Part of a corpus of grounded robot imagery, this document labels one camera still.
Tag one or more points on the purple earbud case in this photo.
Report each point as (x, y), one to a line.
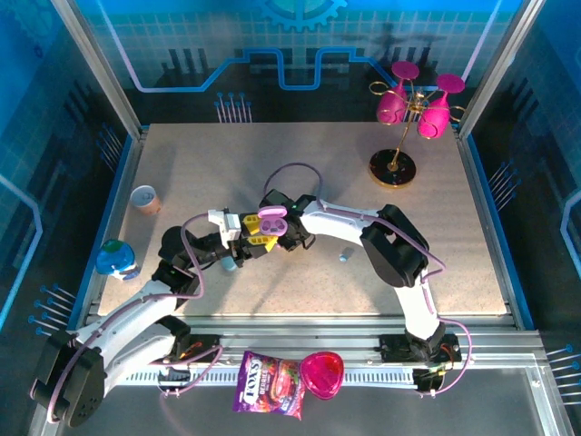
(273, 224)

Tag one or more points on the light blue earbud case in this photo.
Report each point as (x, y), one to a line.
(229, 264)

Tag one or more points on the light blue earbud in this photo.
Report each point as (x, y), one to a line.
(346, 254)

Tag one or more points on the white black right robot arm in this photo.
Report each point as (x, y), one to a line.
(336, 220)

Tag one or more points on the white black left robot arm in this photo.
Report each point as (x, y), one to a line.
(131, 313)

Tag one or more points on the orange tin can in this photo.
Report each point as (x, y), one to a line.
(146, 201)

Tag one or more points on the small black electronics box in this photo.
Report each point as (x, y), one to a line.
(174, 378)
(429, 380)

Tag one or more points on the purple candy bag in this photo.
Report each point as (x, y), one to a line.
(268, 386)

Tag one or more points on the pink wine glass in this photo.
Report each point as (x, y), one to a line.
(433, 121)
(390, 108)

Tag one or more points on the pink heart-shaped bowl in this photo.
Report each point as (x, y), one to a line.
(323, 374)

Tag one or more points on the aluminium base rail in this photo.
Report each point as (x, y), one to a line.
(295, 333)

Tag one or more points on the aluminium frame post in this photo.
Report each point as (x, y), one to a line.
(504, 59)
(97, 59)

